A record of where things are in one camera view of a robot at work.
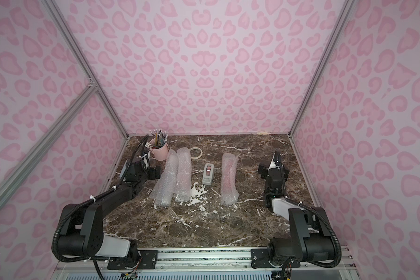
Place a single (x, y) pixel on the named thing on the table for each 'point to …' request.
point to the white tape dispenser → (208, 174)
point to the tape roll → (197, 148)
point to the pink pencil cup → (160, 151)
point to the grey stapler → (123, 169)
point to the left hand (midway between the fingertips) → (152, 163)
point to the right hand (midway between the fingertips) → (274, 161)
